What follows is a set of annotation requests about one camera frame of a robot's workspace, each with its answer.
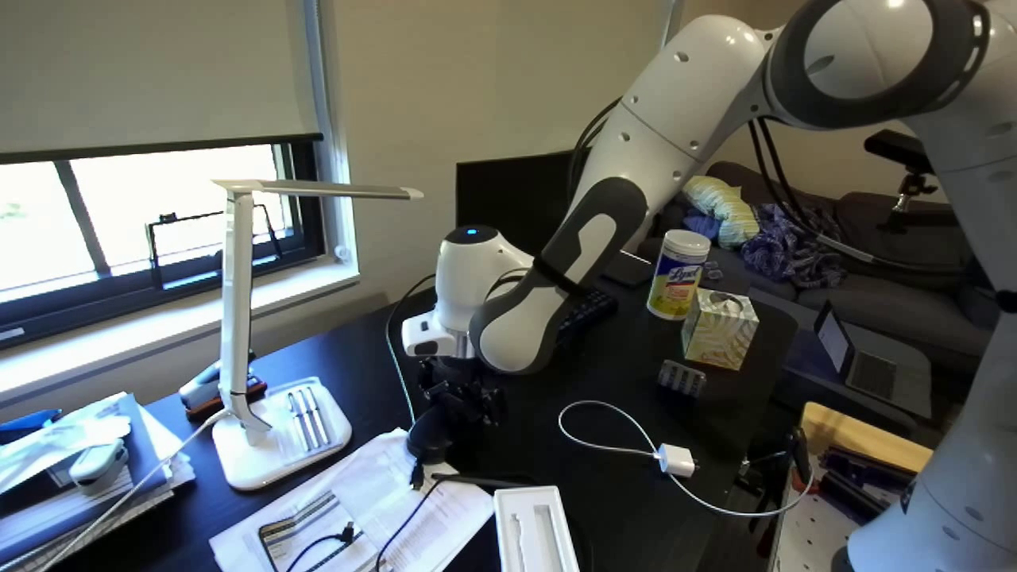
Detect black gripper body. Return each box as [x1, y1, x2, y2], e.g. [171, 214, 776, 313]
[411, 351, 506, 421]

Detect patterned tissue box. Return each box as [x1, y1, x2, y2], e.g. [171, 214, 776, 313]
[677, 286, 763, 375]

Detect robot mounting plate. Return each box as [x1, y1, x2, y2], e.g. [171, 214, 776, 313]
[767, 487, 854, 572]

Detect white printed papers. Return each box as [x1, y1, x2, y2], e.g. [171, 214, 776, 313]
[207, 424, 498, 572]

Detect small gray metal object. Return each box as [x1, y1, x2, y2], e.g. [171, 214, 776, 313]
[654, 357, 710, 399]

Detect white charger cable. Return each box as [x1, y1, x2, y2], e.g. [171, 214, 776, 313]
[552, 397, 823, 522]

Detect eyeglasses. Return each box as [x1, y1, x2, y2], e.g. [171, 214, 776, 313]
[257, 490, 362, 572]

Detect black computer keyboard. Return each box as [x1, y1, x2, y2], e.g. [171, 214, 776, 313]
[552, 286, 621, 344]

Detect stack of books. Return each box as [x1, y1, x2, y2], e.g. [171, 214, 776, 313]
[0, 390, 202, 568]

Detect purple cloth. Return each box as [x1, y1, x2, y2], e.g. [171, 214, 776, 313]
[741, 201, 847, 292]

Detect silver pen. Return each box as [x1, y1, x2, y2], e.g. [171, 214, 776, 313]
[287, 386, 318, 448]
[302, 385, 334, 443]

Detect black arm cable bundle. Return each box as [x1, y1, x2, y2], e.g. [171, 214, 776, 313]
[744, 111, 814, 209]

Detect white long flat box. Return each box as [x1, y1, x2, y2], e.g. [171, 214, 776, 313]
[493, 483, 586, 572]

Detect beige window roller blind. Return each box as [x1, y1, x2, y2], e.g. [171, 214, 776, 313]
[0, 0, 328, 162]

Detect black window frame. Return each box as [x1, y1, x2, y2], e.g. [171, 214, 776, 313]
[0, 134, 332, 351]

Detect gray couch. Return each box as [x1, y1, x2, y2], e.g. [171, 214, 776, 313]
[634, 154, 1017, 369]

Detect black computer monitor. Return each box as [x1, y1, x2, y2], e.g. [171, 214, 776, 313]
[456, 149, 581, 257]

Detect small white device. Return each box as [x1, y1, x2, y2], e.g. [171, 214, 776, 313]
[67, 435, 138, 498]

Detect open laptop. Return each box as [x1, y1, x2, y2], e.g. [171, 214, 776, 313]
[812, 298, 937, 421]

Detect tan wooden board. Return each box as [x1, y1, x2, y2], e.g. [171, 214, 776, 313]
[797, 397, 934, 476]

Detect white charger brick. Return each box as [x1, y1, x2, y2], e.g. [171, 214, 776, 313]
[653, 440, 701, 478]

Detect disinfecting wipes canister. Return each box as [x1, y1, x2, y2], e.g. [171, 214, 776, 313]
[647, 225, 714, 323]

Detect gray stapler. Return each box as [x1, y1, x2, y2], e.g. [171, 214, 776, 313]
[176, 359, 270, 419]

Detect white desk lamp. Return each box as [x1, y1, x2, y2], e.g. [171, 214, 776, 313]
[207, 173, 426, 491]

